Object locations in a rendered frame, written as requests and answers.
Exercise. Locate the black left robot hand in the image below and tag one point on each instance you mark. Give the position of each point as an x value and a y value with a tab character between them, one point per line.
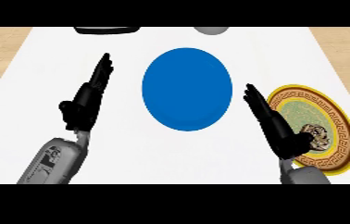
85	104

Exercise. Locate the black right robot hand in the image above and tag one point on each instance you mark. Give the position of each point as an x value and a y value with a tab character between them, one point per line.
278	127

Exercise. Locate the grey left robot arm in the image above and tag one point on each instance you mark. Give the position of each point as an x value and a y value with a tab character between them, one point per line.
52	161

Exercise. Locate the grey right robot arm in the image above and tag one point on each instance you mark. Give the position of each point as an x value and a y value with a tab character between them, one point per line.
300	173

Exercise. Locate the brown cupcake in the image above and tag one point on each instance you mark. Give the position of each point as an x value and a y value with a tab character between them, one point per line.
319	136

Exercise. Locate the ornate yellow brown plate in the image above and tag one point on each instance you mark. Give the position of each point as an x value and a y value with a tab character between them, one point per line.
328	110

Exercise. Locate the blue plate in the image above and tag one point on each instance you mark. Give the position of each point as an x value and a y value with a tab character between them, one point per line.
188	89

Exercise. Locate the white placemat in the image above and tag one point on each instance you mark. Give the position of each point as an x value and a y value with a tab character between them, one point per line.
173	153

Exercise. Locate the black flat object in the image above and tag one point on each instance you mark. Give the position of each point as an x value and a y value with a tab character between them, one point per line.
107	30

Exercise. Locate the grey round object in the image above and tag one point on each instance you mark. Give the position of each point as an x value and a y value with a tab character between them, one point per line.
212	30

